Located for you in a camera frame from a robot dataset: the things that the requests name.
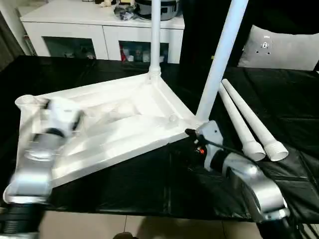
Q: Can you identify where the black robot foot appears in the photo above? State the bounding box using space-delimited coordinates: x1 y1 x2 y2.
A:
113 231 137 239

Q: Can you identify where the black work mat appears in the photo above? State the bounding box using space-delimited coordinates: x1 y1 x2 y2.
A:
0 55 319 222

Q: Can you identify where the black cabinet with gold label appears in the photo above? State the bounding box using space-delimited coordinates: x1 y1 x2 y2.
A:
180 0 255 68

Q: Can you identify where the white glass-door cabinet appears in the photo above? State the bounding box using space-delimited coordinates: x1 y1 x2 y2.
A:
19 4 185 64

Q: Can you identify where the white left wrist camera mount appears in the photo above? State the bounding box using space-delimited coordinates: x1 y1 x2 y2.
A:
42 98 85 137

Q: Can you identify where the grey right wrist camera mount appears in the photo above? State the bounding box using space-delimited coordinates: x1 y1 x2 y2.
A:
196 120 224 172

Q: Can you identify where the grey round helmet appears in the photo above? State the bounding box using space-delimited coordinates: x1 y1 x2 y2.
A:
136 0 181 21

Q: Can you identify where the white plastic table leg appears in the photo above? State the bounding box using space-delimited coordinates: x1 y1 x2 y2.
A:
218 82 266 162
149 0 163 78
195 0 250 124
221 79 290 162

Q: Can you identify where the grey cushion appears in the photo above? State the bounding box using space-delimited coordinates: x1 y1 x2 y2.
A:
238 24 319 72

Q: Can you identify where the white plastic table top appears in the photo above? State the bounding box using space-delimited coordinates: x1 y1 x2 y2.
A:
2 72 207 202

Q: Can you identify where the dark clutter pile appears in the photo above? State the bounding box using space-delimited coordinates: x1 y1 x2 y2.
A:
113 4 137 21

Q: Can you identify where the grey curtain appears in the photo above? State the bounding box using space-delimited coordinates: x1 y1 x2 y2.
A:
0 9 25 73

